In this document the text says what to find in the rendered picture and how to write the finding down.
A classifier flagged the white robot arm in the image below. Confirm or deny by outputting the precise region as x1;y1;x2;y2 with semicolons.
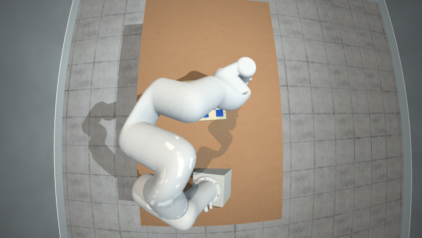
118;57;256;231

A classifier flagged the blue and cream chessboard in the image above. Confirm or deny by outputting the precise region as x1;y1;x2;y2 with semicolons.
199;108;226;121

